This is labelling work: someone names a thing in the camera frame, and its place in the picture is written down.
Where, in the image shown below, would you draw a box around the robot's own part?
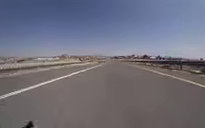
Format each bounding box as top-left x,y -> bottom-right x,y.
22,120 -> 35,128

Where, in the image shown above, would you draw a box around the dark metal guardrail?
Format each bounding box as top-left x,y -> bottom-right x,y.
121,58 -> 205,67

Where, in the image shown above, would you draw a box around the pale concrete roadside barrier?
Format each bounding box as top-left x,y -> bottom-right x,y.
0,59 -> 106,73

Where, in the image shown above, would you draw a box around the distant low buildings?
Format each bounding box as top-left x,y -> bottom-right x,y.
111,54 -> 191,61

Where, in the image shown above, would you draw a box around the dry dirt roadside strip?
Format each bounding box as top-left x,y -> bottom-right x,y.
136,61 -> 205,77

